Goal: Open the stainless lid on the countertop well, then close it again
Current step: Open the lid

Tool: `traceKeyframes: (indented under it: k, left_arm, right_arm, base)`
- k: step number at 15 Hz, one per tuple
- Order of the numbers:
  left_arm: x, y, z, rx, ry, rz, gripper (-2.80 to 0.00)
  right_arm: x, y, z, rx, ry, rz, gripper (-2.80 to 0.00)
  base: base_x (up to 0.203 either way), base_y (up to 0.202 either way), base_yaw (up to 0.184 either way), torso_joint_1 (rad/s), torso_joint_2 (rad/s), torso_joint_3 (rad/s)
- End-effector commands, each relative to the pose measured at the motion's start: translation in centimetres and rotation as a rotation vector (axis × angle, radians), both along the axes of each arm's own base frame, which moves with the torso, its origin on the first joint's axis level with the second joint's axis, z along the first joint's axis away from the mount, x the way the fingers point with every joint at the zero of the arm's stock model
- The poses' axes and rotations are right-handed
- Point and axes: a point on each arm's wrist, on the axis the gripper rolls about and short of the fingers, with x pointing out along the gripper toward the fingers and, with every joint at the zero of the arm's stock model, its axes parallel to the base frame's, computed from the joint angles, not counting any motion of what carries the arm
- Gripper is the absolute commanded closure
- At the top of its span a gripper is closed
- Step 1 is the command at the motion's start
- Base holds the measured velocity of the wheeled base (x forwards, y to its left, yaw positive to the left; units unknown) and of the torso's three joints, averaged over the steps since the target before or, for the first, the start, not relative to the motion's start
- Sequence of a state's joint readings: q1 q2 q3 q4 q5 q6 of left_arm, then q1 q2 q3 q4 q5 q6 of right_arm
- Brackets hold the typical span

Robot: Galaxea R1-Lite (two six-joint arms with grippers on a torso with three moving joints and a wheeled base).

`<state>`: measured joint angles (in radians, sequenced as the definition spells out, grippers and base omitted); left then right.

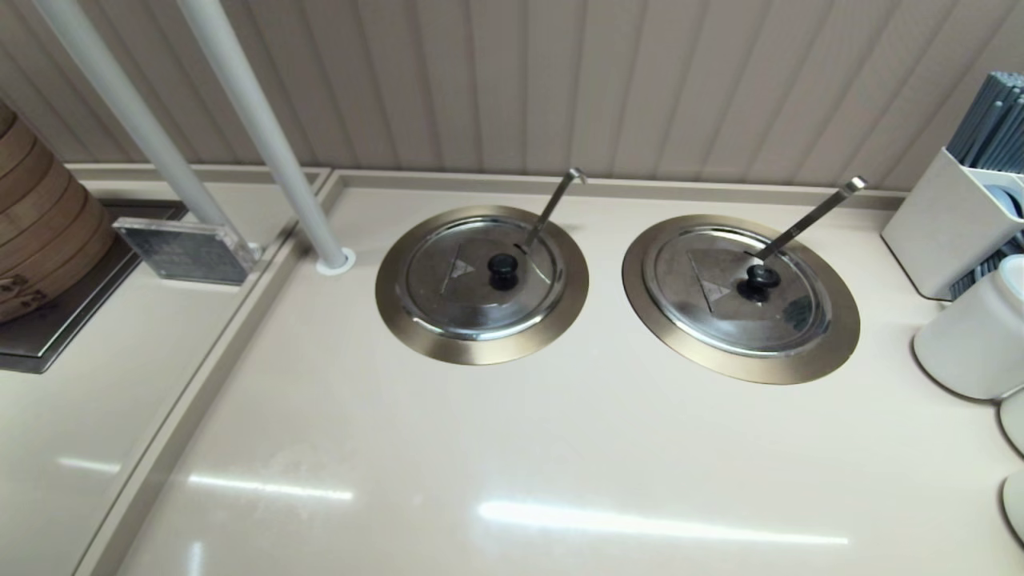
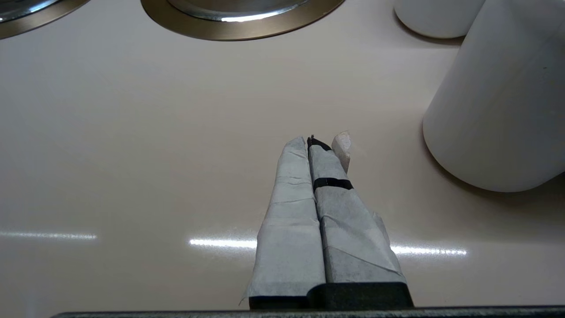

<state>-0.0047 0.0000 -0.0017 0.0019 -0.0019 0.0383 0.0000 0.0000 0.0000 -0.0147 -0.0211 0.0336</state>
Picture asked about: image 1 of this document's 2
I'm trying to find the brass round counter ring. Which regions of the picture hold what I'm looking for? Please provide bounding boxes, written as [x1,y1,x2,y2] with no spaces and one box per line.
[622,214,862,386]
[374,205,590,367]

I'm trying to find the dark metal steamer tray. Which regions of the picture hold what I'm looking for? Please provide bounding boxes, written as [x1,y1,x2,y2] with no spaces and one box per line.
[0,200,189,375]

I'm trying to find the clear acrylic sign holder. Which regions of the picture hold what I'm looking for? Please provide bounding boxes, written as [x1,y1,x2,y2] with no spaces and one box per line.
[112,216,261,286]

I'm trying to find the bamboo steamer stack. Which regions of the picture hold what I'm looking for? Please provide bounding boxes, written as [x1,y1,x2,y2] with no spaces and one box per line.
[0,100,117,325]

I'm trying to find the white chopstick holder box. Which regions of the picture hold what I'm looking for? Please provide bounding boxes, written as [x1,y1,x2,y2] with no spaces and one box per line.
[880,146,1024,303]

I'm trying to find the ladle handle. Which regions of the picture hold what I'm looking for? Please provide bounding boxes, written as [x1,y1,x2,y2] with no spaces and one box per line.
[752,176,869,263]
[520,168,589,250]

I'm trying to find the white ceramic cup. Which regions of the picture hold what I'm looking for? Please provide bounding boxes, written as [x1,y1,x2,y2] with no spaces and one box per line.
[998,390,1024,458]
[1002,470,1024,545]

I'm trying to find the white ceramic jar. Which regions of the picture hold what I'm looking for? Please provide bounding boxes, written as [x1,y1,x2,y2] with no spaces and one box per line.
[913,256,1024,401]

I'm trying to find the steel lid with black knob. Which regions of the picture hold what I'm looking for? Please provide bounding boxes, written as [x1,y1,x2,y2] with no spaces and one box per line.
[642,226,833,358]
[398,216,567,342]

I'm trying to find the white metal pole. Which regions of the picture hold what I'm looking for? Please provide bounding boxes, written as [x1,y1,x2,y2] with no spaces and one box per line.
[30,0,261,257]
[174,0,357,277]

